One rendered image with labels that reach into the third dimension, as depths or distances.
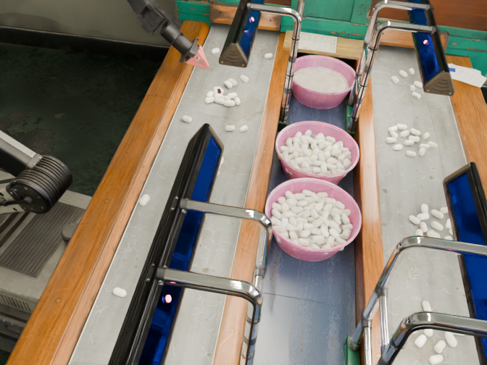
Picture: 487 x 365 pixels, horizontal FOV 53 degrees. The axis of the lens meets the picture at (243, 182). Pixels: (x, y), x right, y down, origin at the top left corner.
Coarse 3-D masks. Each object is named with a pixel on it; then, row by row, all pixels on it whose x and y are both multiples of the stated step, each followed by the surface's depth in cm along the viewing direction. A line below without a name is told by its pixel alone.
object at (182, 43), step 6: (180, 36) 167; (174, 42) 167; (180, 42) 167; (186, 42) 168; (192, 42) 170; (180, 48) 168; (186, 48) 168; (192, 48) 168; (186, 54) 167; (180, 60) 169
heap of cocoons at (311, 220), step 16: (288, 192) 142; (304, 192) 142; (272, 208) 139; (288, 208) 139; (304, 208) 138; (320, 208) 139; (336, 208) 140; (272, 224) 134; (288, 224) 133; (304, 224) 134; (320, 224) 134; (336, 224) 134; (304, 240) 129; (320, 240) 130; (336, 240) 131
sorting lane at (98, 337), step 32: (224, 32) 208; (256, 64) 191; (192, 96) 173; (256, 96) 176; (192, 128) 160; (224, 128) 162; (256, 128) 163; (160, 160) 148; (224, 160) 150; (160, 192) 139; (224, 192) 141; (128, 224) 130; (224, 224) 132; (128, 256) 122; (224, 256) 124; (128, 288) 116; (96, 320) 110; (192, 320) 111; (96, 352) 104; (192, 352) 106
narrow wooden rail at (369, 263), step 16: (352, 64) 205; (368, 80) 184; (368, 96) 176; (368, 112) 169; (368, 128) 162; (368, 144) 156; (368, 160) 151; (368, 176) 146; (368, 192) 141; (368, 208) 136; (368, 224) 132; (368, 240) 128; (368, 256) 124; (368, 272) 121; (368, 288) 117
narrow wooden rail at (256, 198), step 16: (272, 80) 179; (272, 96) 172; (272, 112) 165; (272, 128) 159; (272, 144) 153; (256, 160) 148; (256, 176) 143; (256, 192) 138; (256, 208) 134; (256, 224) 130; (240, 240) 125; (256, 240) 126; (240, 256) 122; (256, 256) 122; (240, 272) 118; (240, 304) 112; (224, 320) 109; (240, 320) 109; (224, 336) 106; (240, 336) 106; (224, 352) 103; (240, 352) 104
